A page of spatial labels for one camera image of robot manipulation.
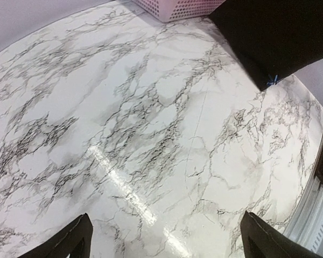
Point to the black t-shirt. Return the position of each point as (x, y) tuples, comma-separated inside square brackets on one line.
[(272, 39)]

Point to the white plastic laundry basket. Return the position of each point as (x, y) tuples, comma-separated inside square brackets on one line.
[(171, 10)]

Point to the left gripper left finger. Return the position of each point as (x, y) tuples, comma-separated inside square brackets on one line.
[(74, 240)]

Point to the aluminium front rail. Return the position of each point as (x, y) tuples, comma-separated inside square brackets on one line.
[(306, 225)]

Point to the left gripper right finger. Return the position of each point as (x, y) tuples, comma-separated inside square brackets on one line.
[(261, 240)]

